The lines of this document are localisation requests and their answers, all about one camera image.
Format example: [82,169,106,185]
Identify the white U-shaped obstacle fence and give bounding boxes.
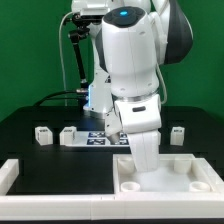
[0,159,224,221]

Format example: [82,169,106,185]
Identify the white cable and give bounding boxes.
[58,11,75,107]

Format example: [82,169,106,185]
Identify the black cables at base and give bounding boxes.
[33,87,89,108]

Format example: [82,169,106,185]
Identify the white marker base plate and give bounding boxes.
[68,131,129,147]

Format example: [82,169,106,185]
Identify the camera on black mount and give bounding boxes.
[68,9,106,88]

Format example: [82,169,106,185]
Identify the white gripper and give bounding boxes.
[127,129,162,173]

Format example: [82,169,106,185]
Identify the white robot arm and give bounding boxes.
[71,0,193,172]

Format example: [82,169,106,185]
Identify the white square tabletop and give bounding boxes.
[113,154,224,193]

